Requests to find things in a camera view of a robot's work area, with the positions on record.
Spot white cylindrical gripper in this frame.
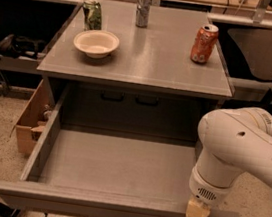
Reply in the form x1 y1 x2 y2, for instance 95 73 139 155
185 167 232 217

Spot grey top drawer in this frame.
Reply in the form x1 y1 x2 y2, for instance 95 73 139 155
0 83 239 217

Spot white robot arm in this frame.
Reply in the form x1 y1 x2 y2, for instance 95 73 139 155
185 107 272 217

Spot grey drawer cabinet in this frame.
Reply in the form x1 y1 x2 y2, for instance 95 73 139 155
38 0 232 141

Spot orange soda can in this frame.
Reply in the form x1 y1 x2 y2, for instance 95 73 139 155
190 24 219 64

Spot cardboard box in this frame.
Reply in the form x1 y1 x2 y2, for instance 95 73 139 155
14 81 54 156

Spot white paper bowl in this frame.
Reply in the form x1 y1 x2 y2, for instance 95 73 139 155
73 30 120 59

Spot silver soda can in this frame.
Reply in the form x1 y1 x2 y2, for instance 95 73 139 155
135 0 152 28

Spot green soda can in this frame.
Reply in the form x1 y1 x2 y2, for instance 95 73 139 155
82 0 102 31

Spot black headphones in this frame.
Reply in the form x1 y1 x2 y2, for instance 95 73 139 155
0 34 46 59

